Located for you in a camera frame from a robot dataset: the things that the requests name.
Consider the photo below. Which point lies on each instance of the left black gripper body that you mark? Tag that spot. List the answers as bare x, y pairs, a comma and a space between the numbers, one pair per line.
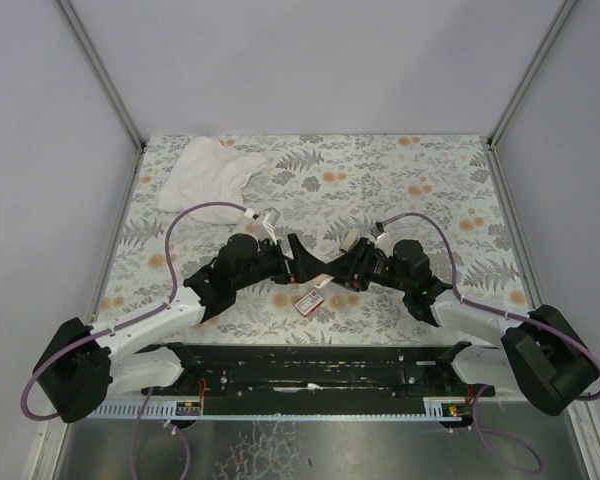
286, 265

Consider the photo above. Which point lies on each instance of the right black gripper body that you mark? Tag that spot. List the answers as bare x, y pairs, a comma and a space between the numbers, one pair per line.
355, 268

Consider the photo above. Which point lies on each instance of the red staple box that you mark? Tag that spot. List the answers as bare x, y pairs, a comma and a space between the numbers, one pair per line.
307, 304

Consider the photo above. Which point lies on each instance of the grey cardboard box sleeve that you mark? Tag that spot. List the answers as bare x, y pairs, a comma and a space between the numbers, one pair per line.
349, 241

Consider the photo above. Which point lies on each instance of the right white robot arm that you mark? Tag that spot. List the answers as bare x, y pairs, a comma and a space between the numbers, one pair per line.
537, 353

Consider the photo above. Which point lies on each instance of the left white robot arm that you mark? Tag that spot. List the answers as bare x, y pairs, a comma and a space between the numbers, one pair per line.
84, 365

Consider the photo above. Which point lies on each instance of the floral patterned table mat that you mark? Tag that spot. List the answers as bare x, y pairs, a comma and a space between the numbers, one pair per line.
436, 189

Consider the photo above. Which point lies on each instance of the white cloth towel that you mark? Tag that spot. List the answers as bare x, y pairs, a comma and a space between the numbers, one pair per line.
207, 171

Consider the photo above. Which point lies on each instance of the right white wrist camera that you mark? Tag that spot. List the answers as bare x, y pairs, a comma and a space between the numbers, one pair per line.
379, 234

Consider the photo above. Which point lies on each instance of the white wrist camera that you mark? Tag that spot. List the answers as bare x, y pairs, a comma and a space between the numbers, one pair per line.
379, 234
264, 225

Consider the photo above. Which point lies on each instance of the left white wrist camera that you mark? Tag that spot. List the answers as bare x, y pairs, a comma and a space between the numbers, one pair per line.
264, 225

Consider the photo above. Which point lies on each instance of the right aluminium frame post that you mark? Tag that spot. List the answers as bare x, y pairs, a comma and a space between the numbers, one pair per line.
540, 55

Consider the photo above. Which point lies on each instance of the aluminium frame post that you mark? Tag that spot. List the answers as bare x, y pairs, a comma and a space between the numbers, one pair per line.
540, 55
83, 39

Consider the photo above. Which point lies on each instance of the white slotted cable duct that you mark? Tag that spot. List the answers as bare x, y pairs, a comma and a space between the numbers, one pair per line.
320, 405

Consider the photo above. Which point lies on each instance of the left aluminium frame post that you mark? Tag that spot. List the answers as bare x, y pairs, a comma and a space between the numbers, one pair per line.
83, 39

